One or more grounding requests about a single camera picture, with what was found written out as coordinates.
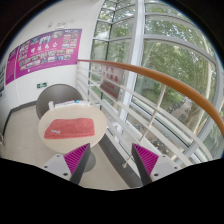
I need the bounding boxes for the red and white notice sign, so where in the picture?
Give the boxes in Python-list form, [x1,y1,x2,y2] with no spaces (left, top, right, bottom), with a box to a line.
[100,65,124,99]

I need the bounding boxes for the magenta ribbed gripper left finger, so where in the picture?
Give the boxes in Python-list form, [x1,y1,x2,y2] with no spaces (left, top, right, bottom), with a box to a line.
[43,144,90,185]

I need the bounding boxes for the large magenta wall poster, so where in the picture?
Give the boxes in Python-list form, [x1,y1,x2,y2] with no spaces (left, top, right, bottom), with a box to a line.
[15,29,82,79]

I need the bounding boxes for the small magenta wall poster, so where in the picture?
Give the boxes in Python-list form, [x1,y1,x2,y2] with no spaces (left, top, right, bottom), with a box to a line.
[5,48,18,84]

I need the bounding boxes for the green exit sign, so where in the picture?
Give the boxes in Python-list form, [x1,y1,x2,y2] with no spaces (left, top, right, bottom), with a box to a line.
[37,83,47,88]

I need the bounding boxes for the white window frame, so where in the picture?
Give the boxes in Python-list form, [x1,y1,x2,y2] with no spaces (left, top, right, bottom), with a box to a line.
[90,0,224,159]

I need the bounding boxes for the red folded towel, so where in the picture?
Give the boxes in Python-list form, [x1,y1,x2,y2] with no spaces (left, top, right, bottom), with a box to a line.
[44,118,95,139]

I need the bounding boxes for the white papers on table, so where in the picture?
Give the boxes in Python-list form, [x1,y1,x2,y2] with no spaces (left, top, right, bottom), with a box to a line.
[48,100,91,110]

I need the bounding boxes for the grey round-back chair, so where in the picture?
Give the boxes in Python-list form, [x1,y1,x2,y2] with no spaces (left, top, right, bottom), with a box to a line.
[36,84,82,119]

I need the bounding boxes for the round cream table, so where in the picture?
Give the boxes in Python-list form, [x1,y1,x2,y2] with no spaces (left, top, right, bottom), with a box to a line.
[37,104,108,173]

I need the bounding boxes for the orange wooden handrail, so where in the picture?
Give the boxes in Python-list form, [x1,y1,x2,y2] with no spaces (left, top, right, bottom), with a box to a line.
[76,59,224,138]

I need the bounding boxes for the white metal railing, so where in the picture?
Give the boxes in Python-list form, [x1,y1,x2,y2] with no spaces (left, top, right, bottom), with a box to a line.
[77,62,212,167]

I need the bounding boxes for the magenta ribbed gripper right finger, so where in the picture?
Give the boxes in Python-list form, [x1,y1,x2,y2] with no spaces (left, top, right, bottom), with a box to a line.
[132,144,180,185]

